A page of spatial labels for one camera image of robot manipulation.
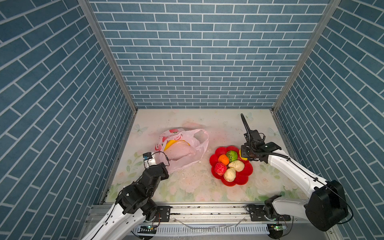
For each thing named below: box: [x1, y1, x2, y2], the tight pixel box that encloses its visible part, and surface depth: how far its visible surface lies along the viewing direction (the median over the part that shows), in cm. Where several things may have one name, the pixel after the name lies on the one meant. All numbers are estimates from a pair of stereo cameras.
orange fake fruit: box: [218, 154, 230, 166], surface depth 89 cm
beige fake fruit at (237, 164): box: [228, 160, 245, 172], surface depth 88 cm
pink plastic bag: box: [155, 128, 209, 174], surface depth 90 cm
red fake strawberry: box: [214, 162, 227, 176], surface depth 84 cm
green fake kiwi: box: [226, 150, 238, 162], surface depth 91 cm
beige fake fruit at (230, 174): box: [223, 167, 236, 183], surface depth 83 cm
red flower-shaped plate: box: [209, 146, 253, 187], surface depth 88 cm
